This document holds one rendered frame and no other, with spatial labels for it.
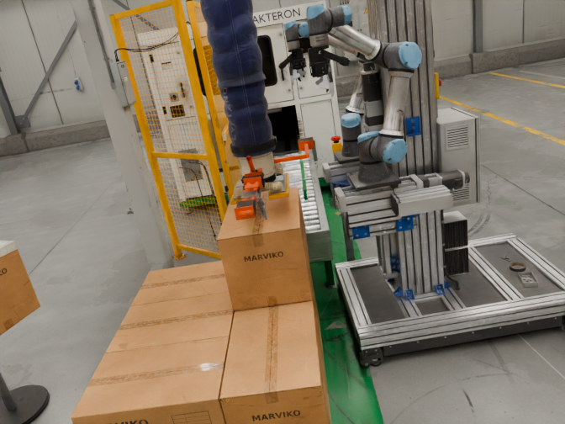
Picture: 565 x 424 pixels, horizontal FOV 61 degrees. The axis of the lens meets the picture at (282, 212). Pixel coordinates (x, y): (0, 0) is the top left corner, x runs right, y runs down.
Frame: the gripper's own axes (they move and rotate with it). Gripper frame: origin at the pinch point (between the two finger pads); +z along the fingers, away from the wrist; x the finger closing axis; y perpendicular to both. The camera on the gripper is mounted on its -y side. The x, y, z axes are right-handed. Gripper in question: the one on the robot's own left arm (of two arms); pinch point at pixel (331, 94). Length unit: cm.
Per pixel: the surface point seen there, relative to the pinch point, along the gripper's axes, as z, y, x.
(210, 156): 51, 75, -146
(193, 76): -7, 75, -146
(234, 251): 65, 55, -2
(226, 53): -23, 41, -22
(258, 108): 4.3, 31.7, -23.6
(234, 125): 10, 45, -26
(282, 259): 73, 33, -1
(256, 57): -18.5, 28.7, -25.2
